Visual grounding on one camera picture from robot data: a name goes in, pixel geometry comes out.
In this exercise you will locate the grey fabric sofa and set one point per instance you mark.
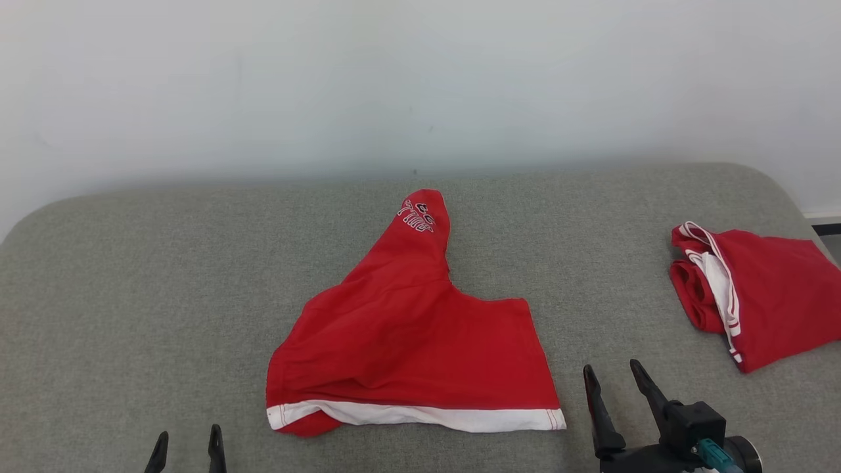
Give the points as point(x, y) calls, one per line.
point(164, 295)

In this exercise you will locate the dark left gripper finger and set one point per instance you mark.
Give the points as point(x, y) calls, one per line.
point(216, 453)
point(158, 456)

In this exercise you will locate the dark wall baseboard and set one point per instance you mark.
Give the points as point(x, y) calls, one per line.
point(826, 226)

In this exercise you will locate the red shorts white waistband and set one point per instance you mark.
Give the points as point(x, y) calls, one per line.
point(407, 348)

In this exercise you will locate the red Bulls 23 jersey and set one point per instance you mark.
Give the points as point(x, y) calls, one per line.
point(782, 295)

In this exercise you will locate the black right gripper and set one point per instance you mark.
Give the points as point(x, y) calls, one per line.
point(644, 460)

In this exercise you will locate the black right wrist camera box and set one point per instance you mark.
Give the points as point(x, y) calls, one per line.
point(693, 420)

